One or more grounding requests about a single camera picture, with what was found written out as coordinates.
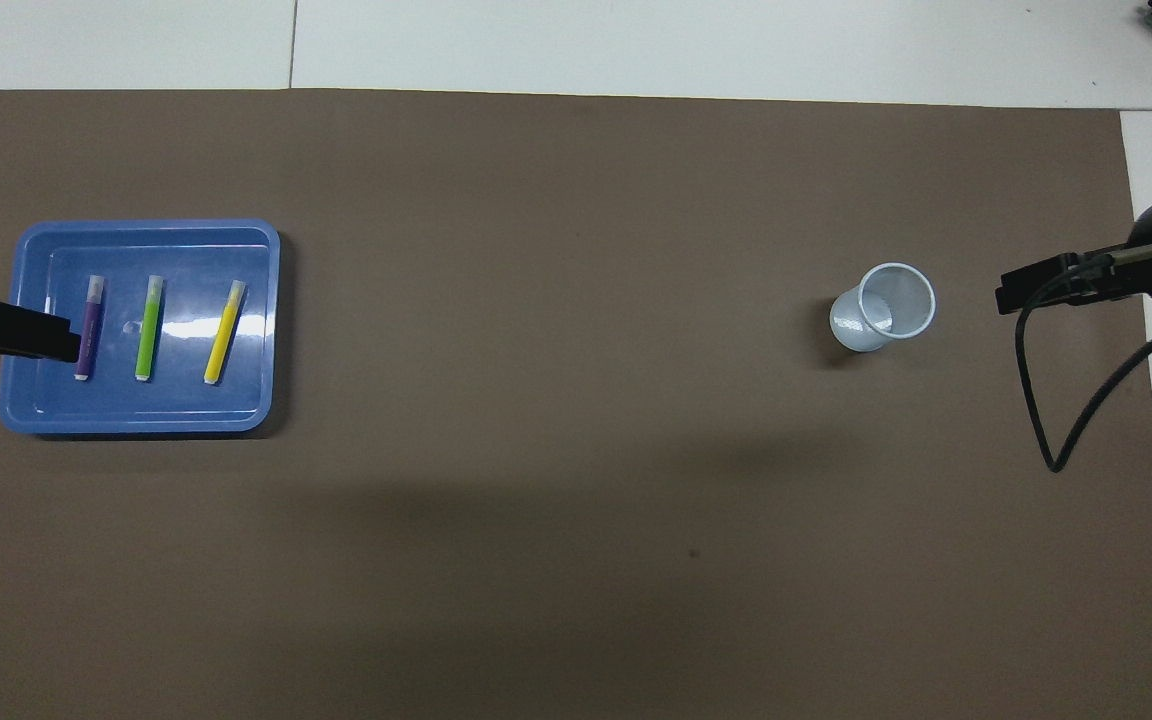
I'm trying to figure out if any brown table mat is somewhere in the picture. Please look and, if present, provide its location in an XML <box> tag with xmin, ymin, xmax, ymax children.
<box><xmin>0</xmin><ymin>88</ymin><xmax>1152</xmax><ymax>720</ymax></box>

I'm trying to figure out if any blue plastic tray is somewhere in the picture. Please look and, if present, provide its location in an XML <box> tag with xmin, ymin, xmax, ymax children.
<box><xmin>0</xmin><ymin>219</ymin><xmax>281</xmax><ymax>438</ymax></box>

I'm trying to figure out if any purple highlighter pen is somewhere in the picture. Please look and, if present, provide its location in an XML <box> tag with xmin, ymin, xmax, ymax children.
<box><xmin>74</xmin><ymin>275</ymin><xmax>106</xmax><ymax>382</ymax></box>

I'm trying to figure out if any green highlighter pen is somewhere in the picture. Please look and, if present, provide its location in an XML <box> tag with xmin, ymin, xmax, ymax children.
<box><xmin>134</xmin><ymin>275</ymin><xmax>166</xmax><ymax>382</ymax></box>

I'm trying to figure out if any translucent plastic cup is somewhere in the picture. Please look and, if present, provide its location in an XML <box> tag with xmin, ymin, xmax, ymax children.
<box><xmin>829</xmin><ymin>262</ymin><xmax>937</xmax><ymax>353</ymax></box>

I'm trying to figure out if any yellow highlighter pen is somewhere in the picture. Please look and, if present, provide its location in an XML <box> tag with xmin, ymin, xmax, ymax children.
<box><xmin>203</xmin><ymin>280</ymin><xmax>248</xmax><ymax>386</ymax></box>

